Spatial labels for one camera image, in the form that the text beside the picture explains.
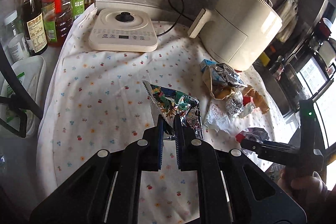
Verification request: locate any brown paper bag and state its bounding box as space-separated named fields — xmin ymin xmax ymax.
xmin=202 ymin=64 xmax=247 ymax=100

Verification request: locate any floral white tablecloth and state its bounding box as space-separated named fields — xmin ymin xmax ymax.
xmin=37 ymin=8 xmax=288 ymax=223

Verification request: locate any blue white milk carton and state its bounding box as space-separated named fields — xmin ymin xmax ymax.
xmin=200 ymin=59 xmax=217 ymax=73

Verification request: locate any red dark wrapper piece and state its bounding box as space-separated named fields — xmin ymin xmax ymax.
xmin=235 ymin=127 xmax=269 ymax=143

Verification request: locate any colourful foil snack wrapper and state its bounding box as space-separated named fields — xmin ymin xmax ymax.
xmin=142 ymin=80 xmax=204 ymax=140

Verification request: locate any cream air fryer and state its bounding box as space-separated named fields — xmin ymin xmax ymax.
xmin=187 ymin=0 xmax=282 ymax=71

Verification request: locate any crumpled brown paper piece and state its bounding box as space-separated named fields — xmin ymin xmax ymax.
xmin=241 ymin=85 xmax=269 ymax=114

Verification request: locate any crumpled aluminium foil ball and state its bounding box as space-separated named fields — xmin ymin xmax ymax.
xmin=225 ymin=92 xmax=244 ymax=118

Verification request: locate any white lidded jar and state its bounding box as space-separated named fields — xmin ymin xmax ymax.
xmin=4 ymin=10 xmax=30 ymax=62

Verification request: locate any person's right hand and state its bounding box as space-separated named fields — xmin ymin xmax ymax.
xmin=277 ymin=169 xmax=327 ymax=207

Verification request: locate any cream induction cooker base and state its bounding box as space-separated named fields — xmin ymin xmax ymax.
xmin=88 ymin=8 xmax=158 ymax=52

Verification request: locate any dark soy sauce bottle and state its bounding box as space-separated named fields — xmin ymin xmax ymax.
xmin=21 ymin=0 xmax=48 ymax=56

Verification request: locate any crumpled white paper wrapper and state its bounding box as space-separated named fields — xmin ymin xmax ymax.
xmin=203 ymin=102 xmax=251 ymax=136

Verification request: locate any white plastic container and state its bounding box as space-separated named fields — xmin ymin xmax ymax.
xmin=1 ymin=56 xmax=46 ymax=139

